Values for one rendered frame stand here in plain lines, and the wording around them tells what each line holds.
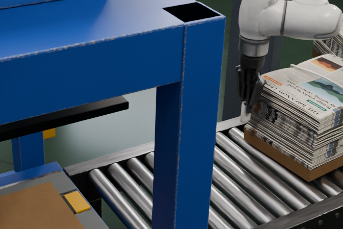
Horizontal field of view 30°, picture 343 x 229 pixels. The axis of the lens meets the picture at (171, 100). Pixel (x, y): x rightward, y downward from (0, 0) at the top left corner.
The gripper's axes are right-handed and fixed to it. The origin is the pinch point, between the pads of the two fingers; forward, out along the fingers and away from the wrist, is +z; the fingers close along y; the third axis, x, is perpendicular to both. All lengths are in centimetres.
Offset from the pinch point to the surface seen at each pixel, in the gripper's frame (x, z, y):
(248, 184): 10.3, 13.9, -17.0
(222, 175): 15.1, 13.1, -10.1
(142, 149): 29.4, 13.1, 13.4
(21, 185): 69, 13, 13
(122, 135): -29, 93, 137
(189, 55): 63, -56, -59
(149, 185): 36.4, 14.0, -3.3
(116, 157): 38.8, 13.1, 13.1
